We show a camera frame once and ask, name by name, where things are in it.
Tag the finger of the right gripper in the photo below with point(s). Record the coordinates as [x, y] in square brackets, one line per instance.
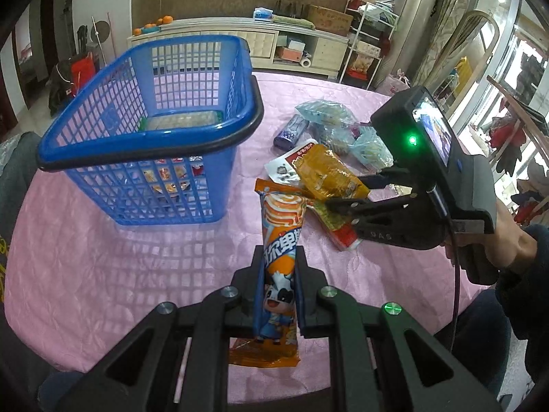
[388, 210]
[392, 175]

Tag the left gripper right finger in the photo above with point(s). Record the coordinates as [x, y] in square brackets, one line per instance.
[381, 358]

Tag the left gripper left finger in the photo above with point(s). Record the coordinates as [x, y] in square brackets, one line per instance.
[176, 358]

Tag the red yellow snack pouch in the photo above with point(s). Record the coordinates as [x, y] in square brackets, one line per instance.
[318, 171]

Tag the large light blue snack bag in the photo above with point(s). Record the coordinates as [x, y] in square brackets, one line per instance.
[358, 140]

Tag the orange cartoon snack pack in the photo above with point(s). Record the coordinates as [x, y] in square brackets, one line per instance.
[274, 342]

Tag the small light blue snack bag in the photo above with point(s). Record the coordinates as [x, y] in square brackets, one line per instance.
[327, 113]

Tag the red orange snack bag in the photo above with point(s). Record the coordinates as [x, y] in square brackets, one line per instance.
[171, 177]

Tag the green-edged cracker pack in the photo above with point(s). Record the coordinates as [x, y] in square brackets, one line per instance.
[180, 120]

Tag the blue plastic basket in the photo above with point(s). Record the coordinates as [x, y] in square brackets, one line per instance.
[96, 141]

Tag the person right hand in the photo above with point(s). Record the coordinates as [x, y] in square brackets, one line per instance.
[508, 248]

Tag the purple tube snack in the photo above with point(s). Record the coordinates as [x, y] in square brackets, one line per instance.
[289, 135]

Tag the pink shopping bag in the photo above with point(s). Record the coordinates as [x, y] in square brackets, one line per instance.
[393, 84]

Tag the wooden clothes rack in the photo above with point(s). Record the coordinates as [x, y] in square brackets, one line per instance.
[524, 120]

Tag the pink quilted table cover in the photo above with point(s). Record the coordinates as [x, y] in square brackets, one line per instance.
[77, 282]

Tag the white metal shelf rack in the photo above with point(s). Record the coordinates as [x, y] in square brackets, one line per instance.
[369, 40]

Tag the cardboard box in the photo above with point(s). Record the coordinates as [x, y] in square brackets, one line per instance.
[329, 20]

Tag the cream TV cabinet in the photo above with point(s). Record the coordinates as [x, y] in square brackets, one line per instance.
[325, 51]

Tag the green folded cloth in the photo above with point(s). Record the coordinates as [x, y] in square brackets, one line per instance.
[303, 23]

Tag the white air conditioner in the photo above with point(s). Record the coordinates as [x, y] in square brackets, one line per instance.
[413, 16]

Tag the tissue pack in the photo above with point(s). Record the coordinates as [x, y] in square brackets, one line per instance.
[262, 14]

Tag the grey embroidered cushion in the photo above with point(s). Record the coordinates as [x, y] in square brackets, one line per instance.
[18, 166]

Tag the oranges on cabinet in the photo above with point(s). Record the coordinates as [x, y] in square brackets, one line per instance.
[153, 26]

